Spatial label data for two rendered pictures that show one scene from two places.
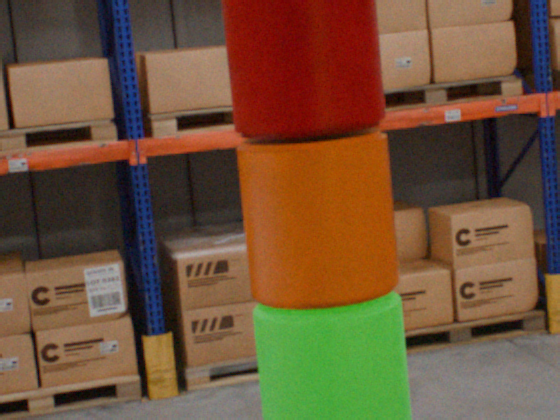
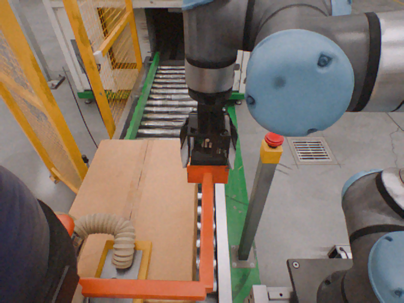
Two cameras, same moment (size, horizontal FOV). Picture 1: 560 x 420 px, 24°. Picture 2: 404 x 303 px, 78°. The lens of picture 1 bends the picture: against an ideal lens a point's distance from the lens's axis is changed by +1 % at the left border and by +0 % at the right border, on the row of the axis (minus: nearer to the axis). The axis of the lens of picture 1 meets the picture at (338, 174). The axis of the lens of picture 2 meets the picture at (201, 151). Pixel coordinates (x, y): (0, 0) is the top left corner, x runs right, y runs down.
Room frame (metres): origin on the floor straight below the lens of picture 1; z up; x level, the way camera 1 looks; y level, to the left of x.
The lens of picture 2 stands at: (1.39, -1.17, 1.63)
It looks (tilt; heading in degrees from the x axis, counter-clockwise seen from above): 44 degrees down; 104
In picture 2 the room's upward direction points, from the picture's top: straight up
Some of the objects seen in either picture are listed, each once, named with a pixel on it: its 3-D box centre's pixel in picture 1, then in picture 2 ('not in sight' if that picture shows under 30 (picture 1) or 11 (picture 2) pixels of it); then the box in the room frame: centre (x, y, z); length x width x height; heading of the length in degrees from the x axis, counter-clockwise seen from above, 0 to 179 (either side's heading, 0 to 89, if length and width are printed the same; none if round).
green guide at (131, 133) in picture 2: not in sight; (138, 98); (0.51, 0.31, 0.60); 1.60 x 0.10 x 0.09; 104
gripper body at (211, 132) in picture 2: not in sight; (208, 118); (1.32, -0.83, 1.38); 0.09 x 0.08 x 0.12; 103
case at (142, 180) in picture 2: not in sight; (144, 229); (1.06, -0.76, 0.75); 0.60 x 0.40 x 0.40; 104
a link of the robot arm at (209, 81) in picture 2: not in sight; (212, 72); (1.32, -0.83, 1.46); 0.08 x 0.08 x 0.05
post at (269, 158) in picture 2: not in sight; (253, 215); (1.48, -0.44, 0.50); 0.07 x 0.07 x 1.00; 14
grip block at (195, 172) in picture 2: not in sight; (207, 161); (1.31, -0.81, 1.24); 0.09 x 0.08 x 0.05; 13
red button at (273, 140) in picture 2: not in sight; (273, 140); (1.48, -0.44, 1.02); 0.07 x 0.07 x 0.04
